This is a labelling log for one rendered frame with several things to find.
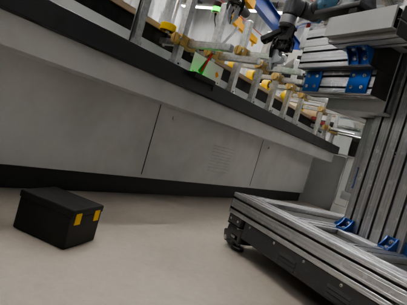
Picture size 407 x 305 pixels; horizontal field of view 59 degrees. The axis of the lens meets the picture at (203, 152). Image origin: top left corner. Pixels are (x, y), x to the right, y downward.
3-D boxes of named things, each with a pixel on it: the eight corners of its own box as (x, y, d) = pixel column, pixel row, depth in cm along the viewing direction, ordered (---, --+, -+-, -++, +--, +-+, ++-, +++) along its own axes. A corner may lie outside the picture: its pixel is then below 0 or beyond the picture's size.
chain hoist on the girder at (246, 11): (249, 25, 699) (256, 1, 696) (241, 18, 669) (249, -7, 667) (237, 24, 712) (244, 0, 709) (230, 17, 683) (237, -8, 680)
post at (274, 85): (266, 122, 249) (287, 55, 246) (264, 121, 246) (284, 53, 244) (262, 121, 251) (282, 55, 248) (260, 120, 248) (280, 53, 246)
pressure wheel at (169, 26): (169, 49, 184) (175, 28, 183) (171, 46, 176) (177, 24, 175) (154, 45, 182) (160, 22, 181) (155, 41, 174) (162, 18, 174)
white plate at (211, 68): (218, 86, 194) (224, 68, 194) (189, 71, 173) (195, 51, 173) (218, 86, 194) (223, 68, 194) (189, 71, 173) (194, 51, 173)
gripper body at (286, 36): (285, 48, 163) (293, 23, 162) (269, 47, 168) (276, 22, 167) (291, 54, 169) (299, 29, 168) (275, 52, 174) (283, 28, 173)
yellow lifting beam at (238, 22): (255, 48, 762) (259, 33, 761) (218, 13, 616) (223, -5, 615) (251, 48, 767) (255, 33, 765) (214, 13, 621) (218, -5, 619)
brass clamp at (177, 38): (195, 52, 172) (198, 43, 172) (177, 42, 161) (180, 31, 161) (186, 52, 176) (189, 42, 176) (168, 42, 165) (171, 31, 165)
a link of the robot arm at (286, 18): (278, 13, 167) (285, 20, 174) (275, 22, 167) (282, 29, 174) (293, 13, 163) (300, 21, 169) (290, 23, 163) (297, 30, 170)
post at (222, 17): (205, 94, 188) (231, 5, 186) (201, 92, 185) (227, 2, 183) (200, 93, 190) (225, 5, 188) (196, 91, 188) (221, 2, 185)
